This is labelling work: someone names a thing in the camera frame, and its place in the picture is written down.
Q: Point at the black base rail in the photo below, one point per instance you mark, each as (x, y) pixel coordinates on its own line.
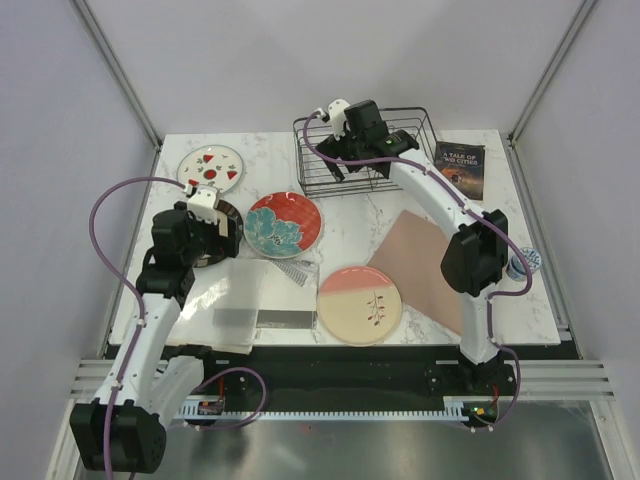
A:
(343, 378)

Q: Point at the tale of two cities book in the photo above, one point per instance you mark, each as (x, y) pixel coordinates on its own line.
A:
(463, 165)

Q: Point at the pink placemat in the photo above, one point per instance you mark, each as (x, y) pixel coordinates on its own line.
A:
(410, 255)

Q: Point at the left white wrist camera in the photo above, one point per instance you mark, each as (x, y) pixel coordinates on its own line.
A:
(201, 202)

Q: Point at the clear plastic bag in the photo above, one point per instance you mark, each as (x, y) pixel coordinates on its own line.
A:
(231, 302)

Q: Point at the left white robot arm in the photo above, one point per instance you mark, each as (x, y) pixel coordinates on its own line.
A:
(124, 427)

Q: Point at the red blue flower plate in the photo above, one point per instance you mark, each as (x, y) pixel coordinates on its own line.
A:
(283, 225)

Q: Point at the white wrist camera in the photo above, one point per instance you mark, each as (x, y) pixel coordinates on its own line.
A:
(201, 202)
(334, 114)

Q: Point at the black wire dish rack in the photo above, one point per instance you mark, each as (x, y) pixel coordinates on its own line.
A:
(315, 178)

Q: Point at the brown rimmed beige plate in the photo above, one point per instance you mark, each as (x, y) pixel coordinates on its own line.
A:
(222, 241)

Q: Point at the pink cream leaf plate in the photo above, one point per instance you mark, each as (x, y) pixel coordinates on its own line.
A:
(359, 306)

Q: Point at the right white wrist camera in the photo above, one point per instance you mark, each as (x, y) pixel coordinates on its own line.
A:
(334, 114)

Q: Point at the blue white small jar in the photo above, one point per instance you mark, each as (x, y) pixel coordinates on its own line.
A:
(518, 265)

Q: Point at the white cable duct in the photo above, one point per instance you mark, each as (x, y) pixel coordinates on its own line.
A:
(200, 411)

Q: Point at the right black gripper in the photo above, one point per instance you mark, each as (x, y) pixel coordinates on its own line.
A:
(333, 148)

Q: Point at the white watermelon pattern plate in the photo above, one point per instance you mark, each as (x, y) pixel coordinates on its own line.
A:
(216, 166)

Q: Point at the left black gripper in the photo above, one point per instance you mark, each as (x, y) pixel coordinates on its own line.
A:
(218, 242)

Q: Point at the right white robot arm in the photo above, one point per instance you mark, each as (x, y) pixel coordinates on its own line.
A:
(477, 240)

